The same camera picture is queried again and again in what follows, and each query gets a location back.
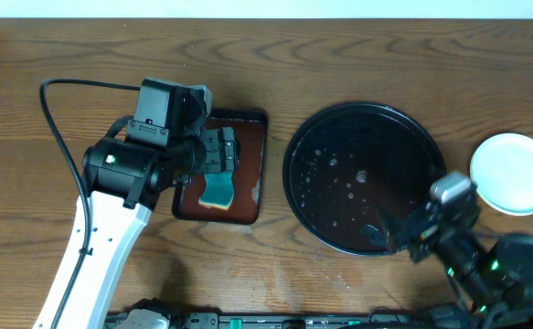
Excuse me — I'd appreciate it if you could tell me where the green yellow sponge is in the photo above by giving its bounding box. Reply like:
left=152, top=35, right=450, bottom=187
left=198, top=172, right=235, bottom=210

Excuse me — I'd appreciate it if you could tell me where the light green plate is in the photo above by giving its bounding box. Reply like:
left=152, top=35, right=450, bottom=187
left=469, top=133, right=533, bottom=216

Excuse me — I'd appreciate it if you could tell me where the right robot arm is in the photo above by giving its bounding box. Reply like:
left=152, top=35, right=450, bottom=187
left=377, top=202, right=533, bottom=328

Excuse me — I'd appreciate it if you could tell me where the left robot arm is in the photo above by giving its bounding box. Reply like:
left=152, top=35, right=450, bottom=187
left=35, top=116, right=240, bottom=328

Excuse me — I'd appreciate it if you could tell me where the rectangular brown water tray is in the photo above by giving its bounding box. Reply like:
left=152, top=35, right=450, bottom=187
left=172, top=109, right=268, bottom=225

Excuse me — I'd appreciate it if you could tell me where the round black tray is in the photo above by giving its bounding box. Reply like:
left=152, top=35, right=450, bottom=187
left=282, top=102, right=446, bottom=256

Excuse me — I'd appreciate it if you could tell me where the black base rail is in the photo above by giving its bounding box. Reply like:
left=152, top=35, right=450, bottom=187
left=102, top=299, right=472, bottom=329

